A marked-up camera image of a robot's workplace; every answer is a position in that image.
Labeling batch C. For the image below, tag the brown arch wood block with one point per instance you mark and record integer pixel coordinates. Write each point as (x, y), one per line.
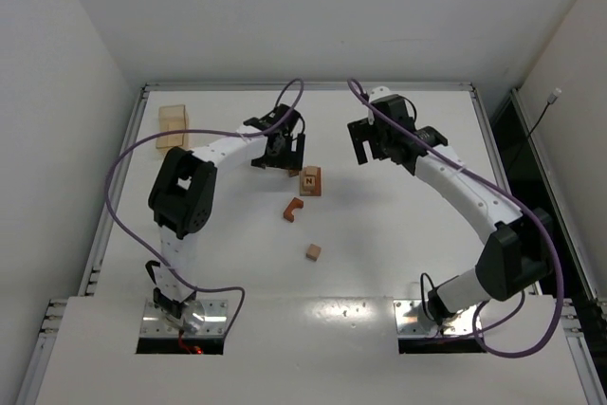
(289, 212)

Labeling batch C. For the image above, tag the reddish long wood block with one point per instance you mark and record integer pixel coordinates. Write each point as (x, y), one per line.
(318, 191)

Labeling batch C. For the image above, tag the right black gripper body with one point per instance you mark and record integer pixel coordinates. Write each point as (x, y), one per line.
(368, 138)

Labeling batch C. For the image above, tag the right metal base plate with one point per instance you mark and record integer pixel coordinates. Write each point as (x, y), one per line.
(412, 323)

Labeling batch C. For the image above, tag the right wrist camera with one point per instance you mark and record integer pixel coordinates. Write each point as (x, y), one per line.
(376, 95)

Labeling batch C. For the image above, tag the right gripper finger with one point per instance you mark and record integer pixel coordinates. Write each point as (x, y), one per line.
(362, 129)
(367, 149)

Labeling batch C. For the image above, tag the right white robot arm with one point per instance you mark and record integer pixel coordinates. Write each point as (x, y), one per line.
(514, 255)

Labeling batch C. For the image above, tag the lone light wood cube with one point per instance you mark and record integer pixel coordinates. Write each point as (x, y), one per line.
(313, 252)

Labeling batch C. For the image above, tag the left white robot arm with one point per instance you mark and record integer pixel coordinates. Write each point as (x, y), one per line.
(181, 198)

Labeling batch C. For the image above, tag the metal base plate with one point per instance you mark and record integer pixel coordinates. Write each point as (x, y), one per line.
(412, 323)
(201, 319)

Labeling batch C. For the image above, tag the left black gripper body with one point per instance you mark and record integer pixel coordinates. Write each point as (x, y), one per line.
(283, 158)

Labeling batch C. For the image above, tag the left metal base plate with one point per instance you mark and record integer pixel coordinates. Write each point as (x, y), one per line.
(201, 319)

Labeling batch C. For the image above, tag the letter N wood cube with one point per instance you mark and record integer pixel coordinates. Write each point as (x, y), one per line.
(308, 183)

